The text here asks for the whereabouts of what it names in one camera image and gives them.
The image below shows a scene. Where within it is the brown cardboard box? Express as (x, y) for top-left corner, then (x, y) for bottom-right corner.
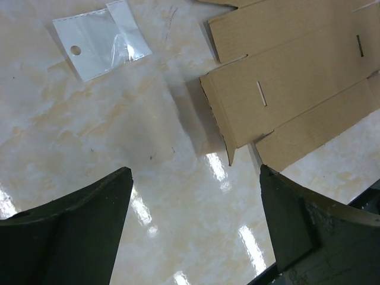
(200, 0), (379, 171)

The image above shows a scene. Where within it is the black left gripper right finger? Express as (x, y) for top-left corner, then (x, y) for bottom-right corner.
(259, 165), (379, 284)

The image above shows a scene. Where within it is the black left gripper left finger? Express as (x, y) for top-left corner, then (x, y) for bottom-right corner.
(1, 167), (133, 284)

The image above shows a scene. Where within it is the small clear plastic bag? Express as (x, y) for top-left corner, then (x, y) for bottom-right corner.
(53, 1), (152, 81)

